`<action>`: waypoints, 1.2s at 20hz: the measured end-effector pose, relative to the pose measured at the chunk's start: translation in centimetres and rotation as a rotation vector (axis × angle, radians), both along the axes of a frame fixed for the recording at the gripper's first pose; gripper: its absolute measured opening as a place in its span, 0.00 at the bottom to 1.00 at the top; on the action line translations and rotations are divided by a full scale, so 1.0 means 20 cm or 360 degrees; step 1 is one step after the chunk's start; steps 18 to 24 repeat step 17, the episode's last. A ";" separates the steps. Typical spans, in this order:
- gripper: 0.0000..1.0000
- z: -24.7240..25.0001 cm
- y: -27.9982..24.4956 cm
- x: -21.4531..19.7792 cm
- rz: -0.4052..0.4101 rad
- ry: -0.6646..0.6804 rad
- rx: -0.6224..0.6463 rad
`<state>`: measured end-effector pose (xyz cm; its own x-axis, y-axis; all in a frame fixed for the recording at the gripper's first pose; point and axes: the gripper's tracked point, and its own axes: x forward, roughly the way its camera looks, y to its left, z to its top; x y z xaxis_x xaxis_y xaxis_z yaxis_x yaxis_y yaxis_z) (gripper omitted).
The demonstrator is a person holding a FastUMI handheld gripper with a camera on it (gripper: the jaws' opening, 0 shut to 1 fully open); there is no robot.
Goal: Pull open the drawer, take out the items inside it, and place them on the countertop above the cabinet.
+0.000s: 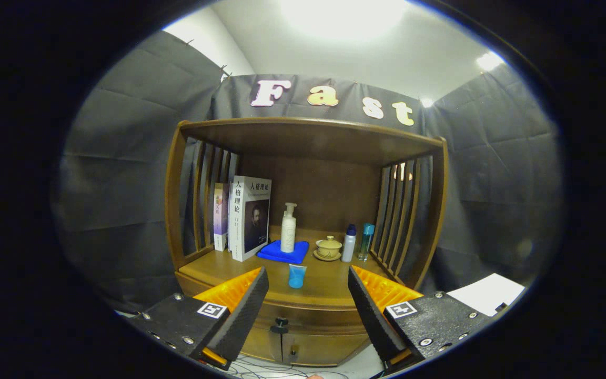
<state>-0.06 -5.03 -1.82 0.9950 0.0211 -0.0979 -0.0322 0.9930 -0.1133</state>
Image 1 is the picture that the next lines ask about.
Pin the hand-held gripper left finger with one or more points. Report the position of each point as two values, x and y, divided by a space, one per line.
245 310

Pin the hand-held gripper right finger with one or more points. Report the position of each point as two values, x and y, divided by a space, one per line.
373 316

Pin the wooden drawer with black knob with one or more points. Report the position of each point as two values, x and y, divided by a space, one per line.
324 318

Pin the blue and white tube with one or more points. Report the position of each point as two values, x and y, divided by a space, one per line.
296 276

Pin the wooden countertop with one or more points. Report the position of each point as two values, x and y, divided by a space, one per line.
324 287

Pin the wooden cabinet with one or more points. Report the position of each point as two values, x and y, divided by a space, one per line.
324 195

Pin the blue folded cloth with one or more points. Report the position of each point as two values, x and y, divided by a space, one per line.
292 258

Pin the white bottle with blue cap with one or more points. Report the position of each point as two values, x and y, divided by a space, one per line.
349 247

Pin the teal bottle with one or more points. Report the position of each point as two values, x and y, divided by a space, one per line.
366 242

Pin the yellow lidded teacup with saucer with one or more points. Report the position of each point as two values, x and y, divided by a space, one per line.
329 246

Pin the white pump bottle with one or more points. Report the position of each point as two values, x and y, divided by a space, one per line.
288 234

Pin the white book with portrait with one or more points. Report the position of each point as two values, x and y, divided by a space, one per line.
240 221

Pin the purple book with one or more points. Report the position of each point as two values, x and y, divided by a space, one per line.
221 216

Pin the white appliance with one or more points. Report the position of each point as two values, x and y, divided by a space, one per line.
484 295

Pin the black backdrop cloth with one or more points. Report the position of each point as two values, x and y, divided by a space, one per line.
124 173

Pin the small ceiling light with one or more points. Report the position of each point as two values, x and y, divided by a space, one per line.
427 102
490 61

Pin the large ceiling light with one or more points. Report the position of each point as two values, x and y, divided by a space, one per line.
345 18

